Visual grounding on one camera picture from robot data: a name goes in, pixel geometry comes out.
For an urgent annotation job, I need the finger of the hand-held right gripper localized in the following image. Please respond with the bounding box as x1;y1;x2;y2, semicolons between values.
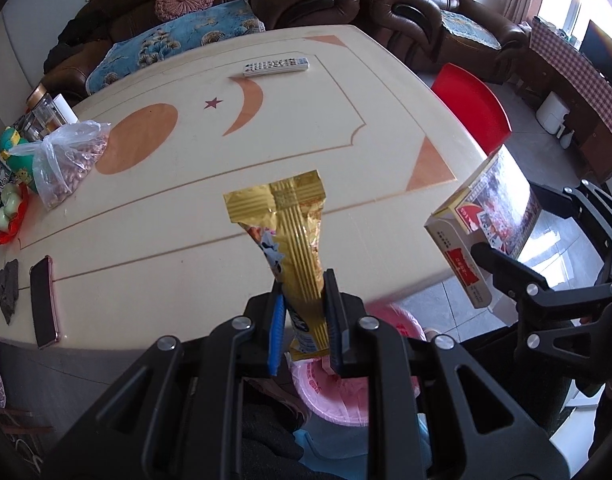
473;242;612;391
529;178;612;251

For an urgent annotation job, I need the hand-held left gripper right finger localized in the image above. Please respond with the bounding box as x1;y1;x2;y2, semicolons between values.
324;269;572;480

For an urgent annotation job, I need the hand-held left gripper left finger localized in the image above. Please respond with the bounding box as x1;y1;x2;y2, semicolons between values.
40;281;287;480

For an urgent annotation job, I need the white and red paper box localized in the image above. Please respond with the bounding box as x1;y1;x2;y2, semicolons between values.
424;145;543;314

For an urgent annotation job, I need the gold snack wrapper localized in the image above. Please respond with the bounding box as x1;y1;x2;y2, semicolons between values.
223;170;333;362

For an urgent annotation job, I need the blue plastic bin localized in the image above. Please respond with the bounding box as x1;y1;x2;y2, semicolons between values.
293;412;433;480

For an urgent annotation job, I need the pink slipper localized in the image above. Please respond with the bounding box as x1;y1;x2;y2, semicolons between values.
246;377;312;431

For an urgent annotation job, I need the brown wooden cabinet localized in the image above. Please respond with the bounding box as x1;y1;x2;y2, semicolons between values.
516;16;612;184

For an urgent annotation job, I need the white round appliance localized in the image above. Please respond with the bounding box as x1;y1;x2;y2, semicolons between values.
535;90;567;136

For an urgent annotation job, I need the red checkered cloth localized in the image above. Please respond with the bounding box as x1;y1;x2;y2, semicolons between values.
528;16;612;149

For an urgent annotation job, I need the red plastic stool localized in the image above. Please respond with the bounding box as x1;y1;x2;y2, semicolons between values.
431;63;512;154

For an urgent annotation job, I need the black television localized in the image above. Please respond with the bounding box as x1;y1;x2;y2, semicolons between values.
578;19;612;97

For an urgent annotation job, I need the blue floral armchair cover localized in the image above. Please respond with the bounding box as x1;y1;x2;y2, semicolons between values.
438;9;503;51

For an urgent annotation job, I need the cream wooden table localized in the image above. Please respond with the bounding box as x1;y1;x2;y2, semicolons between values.
0;24;539;353

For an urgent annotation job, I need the pink smartphone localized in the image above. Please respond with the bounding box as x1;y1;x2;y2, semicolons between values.
29;255;61;350

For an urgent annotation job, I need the brown leather armchair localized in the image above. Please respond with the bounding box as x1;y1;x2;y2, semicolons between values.
343;0;530;87

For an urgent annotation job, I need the clear plastic bag of peanuts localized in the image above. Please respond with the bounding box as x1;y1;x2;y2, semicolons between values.
8;120;112;211

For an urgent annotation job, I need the white remote control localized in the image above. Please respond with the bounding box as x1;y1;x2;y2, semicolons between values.
243;57;311;78

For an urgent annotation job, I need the dark flat crumpled piece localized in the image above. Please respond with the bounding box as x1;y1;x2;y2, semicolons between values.
0;258;21;326

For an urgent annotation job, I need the red plate with pale fruits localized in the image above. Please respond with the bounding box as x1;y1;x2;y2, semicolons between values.
0;182;32;246

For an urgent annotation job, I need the blue floral cushion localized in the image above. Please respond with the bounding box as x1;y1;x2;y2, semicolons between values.
85;0;267;96

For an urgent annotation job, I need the white card box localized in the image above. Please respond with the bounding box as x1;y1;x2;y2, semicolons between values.
50;93;79;127

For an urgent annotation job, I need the green and yellow toy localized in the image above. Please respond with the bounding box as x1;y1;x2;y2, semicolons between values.
0;127;39;194

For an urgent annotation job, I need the clear glass cup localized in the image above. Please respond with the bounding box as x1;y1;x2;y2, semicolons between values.
26;97;66;142

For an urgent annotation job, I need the glass jar with copper lid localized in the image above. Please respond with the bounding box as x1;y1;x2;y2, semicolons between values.
26;83;49;111

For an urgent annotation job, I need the round pink crochet cushion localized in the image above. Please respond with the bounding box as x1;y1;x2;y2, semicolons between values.
154;0;215;22

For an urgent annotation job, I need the black cloth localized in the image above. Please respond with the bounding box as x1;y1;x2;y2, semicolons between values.
42;12;112;74

